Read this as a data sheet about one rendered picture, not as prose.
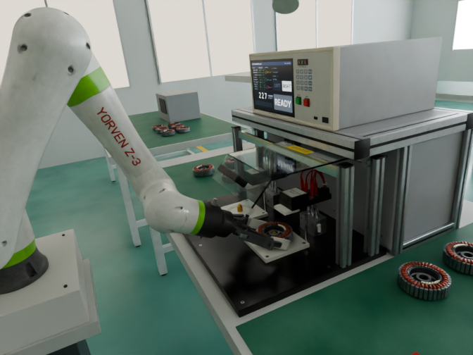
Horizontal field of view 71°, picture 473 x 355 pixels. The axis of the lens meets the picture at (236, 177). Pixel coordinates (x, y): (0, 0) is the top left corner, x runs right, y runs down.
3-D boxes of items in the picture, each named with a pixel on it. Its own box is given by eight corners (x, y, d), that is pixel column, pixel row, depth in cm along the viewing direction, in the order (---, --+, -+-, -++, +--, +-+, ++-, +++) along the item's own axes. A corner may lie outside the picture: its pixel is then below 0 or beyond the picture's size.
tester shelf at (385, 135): (355, 160, 77) (355, 141, 75) (232, 121, 135) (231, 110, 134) (475, 127, 93) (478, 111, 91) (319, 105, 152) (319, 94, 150)
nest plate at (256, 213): (230, 227, 114) (229, 225, 113) (214, 211, 127) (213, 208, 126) (268, 215, 119) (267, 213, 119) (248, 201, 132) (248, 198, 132)
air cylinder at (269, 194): (273, 208, 124) (272, 195, 122) (263, 202, 131) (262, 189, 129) (284, 205, 126) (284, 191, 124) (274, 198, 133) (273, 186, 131)
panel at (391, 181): (389, 249, 94) (397, 147, 83) (269, 182, 150) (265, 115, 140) (392, 248, 94) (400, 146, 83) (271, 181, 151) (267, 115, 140)
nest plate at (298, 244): (265, 263, 93) (265, 259, 93) (242, 239, 106) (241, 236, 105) (310, 246, 99) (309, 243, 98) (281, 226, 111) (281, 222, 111)
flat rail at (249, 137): (343, 180, 81) (343, 169, 80) (235, 136, 134) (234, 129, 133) (347, 179, 81) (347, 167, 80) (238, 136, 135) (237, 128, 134)
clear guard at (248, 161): (251, 208, 73) (249, 184, 71) (211, 178, 93) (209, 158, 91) (364, 175, 85) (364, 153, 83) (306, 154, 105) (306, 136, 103)
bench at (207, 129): (131, 251, 251) (108, 156, 225) (108, 180, 410) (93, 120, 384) (258, 212, 292) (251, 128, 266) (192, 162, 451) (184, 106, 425)
